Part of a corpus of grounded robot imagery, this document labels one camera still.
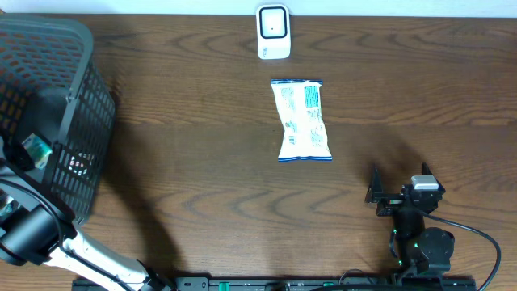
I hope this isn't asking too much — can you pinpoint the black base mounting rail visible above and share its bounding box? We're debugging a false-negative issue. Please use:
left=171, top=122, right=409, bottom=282
left=71, top=276, right=478, bottom=291

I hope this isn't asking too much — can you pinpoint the teal Kleenex tissue pack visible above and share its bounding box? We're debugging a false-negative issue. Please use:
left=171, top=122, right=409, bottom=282
left=22, top=133, right=53, bottom=170

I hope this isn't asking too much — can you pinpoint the grey plastic shopping basket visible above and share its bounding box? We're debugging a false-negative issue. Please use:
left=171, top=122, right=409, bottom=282
left=1, top=15, right=116, bottom=225

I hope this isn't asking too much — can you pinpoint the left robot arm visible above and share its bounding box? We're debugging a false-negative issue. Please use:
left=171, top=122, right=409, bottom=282
left=1, top=169, right=176, bottom=290

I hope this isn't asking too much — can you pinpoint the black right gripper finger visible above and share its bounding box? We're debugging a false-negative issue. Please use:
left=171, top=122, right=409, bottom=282
left=364, top=167, right=383, bottom=203
left=421, top=162, right=446, bottom=193

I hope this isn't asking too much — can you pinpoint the white barcode scanner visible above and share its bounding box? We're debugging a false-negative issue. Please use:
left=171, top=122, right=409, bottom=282
left=255, top=4, right=292, bottom=60

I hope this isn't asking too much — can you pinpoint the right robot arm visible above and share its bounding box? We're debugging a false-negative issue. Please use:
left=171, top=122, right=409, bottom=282
left=365, top=163, right=455, bottom=285

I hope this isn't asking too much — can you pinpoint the green white round tin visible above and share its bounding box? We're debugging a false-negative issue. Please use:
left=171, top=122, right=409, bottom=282
left=68, top=153, right=95, bottom=176

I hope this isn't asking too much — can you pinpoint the white blue snack bag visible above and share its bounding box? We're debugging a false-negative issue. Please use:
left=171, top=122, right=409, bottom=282
left=271, top=79, right=333, bottom=162

